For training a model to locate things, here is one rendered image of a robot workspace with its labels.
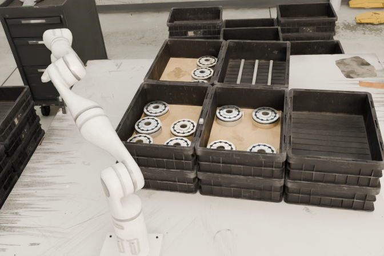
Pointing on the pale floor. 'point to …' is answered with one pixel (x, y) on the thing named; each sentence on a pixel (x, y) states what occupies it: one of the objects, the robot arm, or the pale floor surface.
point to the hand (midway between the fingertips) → (66, 107)
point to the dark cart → (37, 51)
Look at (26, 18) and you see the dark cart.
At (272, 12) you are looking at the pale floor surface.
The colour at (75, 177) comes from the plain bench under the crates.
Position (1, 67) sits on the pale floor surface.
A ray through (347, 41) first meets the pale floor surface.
